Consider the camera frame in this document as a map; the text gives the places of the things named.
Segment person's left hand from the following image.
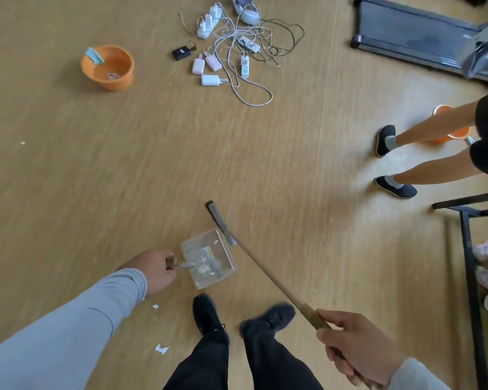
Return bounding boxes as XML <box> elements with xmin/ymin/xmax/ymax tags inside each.
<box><xmin>119</xmin><ymin>249</ymin><xmax>179</xmax><ymax>298</ymax></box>

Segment clear plastic dustpan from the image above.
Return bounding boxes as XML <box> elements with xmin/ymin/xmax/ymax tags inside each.
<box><xmin>164</xmin><ymin>227</ymin><xmax>239</xmax><ymax>291</ymax></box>

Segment small white grey power strip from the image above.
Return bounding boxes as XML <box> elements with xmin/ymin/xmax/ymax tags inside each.
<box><xmin>237</xmin><ymin>35</ymin><xmax>262</xmax><ymax>54</ymax></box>

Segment person's right leg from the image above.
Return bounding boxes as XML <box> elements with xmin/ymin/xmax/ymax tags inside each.
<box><xmin>243</xmin><ymin>320</ymin><xmax>324</xmax><ymax>390</ymax></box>

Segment person's right hand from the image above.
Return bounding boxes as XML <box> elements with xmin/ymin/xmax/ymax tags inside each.
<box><xmin>316</xmin><ymin>308</ymin><xmax>408</xmax><ymax>387</ymax></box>

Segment white power strip with plugs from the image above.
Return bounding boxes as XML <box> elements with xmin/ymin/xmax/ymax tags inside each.
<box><xmin>196</xmin><ymin>2</ymin><xmax>224</xmax><ymax>40</ymax></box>

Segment teal folded cloth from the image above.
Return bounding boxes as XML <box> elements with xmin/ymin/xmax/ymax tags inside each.
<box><xmin>83</xmin><ymin>47</ymin><xmax>106</xmax><ymax>66</ymax></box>

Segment black padded bench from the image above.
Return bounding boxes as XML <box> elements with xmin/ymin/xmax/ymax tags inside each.
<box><xmin>432</xmin><ymin>190</ymin><xmax>488</xmax><ymax>390</ymax></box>

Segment tangle of white cables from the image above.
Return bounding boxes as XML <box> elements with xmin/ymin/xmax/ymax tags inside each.
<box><xmin>178</xmin><ymin>0</ymin><xmax>306</xmax><ymax>108</ymax></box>

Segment person's left leg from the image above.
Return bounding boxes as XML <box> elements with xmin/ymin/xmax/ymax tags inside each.
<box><xmin>162</xmin><ymin>330</ymin><xmax>230</xmax><ymax>390</ymax></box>

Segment person's leg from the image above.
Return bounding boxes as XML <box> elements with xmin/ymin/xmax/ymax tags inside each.
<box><xmin>243</xmin><ymin>320</ymin><xmax>324</xmax><ymax>390</ymax></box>
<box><xmin>162</xmin><ymin>330</ymin><xmax>230</xmax><ymax>390</ymax></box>

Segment orange plastic basin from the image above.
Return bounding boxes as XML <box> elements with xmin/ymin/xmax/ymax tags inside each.
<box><xmin>431</xmin><ymin>104</ymin><xmax>472</xmax><ymax>145</ymax></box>
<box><xmin>80</xmin><ymin>45</ymin><xmax>136</xmax><ymax>93</ymax></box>

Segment long-handled broom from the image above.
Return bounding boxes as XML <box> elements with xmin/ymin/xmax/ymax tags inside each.
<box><xmin>204</xmin><ymin>200</ymin><xmax>385</xmax><ymax>390</ymax></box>

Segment black shoe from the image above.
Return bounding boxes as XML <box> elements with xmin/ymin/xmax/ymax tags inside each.
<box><xmin>192</xmin><ymin>293</ymin><xmax>230</xmax><ymax>346</ymax></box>
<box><xmin>239</xmin><ymin>303</ymin><xmax>297</xmax><ymax>337</ymax></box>

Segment black treadmill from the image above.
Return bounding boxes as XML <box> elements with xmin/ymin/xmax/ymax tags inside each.
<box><xmin>350</xmin><ymin>0</ymin><xmax>488</xmax><ymax>82</ymax></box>

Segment person's left forearm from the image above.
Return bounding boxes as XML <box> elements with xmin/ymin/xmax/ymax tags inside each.
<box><xmin>0</xmin><ymin>268</ymin><xmax>148</xmax><ymax>390</ymax></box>

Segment black right shoe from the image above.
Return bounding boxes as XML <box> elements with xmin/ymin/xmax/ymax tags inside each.
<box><xmin>239</xmin><ymin>303</ymin><xmax>297</xmax><ymax>337</ymax></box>

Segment grey white neck massager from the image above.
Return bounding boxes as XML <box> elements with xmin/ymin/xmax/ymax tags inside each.
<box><xmin>232</xmin><ymin>0</ymin><xmax>262</xmax><ymax>25</ymax></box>

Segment black left shoe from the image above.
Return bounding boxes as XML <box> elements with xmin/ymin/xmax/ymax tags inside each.
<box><xmin>192</xmin><ymin>293</ymin><xmax>230</xmax><ymax>346</ymax></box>

